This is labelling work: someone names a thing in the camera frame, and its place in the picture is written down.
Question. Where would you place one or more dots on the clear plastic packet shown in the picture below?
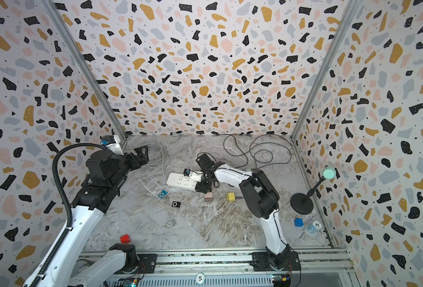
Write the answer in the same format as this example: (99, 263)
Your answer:
(315, 226)

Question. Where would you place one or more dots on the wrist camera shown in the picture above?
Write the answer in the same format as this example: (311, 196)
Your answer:
(113, 143)
(196, 176)

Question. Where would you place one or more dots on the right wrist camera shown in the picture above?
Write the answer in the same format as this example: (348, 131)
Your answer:
(196, 176)

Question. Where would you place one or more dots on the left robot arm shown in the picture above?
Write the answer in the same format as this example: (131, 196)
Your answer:
(108, 169)

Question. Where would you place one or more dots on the pink USB charger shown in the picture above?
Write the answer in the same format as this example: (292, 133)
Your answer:
(208, 197)

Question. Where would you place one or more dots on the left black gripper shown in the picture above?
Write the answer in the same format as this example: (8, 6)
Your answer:
(132, 158)

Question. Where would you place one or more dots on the blue cube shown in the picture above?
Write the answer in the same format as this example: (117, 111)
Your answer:
(298, 222)

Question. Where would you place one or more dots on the yellow USB charger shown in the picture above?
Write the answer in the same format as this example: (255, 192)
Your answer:
(230, 197)

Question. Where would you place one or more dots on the red cube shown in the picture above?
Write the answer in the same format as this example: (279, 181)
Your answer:
(125, 239)

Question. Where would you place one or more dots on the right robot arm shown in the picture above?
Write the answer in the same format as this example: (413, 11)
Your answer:
(262, 201)

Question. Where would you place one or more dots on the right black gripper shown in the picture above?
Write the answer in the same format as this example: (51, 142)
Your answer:
(202, 187)

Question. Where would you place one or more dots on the blue mp3 player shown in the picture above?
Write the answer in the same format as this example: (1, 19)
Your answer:
(162, 194)

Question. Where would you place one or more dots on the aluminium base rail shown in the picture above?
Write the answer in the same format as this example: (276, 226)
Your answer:
(228, 267)

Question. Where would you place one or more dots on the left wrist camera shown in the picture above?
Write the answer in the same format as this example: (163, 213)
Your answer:
(113, 143)

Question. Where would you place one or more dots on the white power strip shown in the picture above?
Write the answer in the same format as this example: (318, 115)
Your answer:
(177, 180)

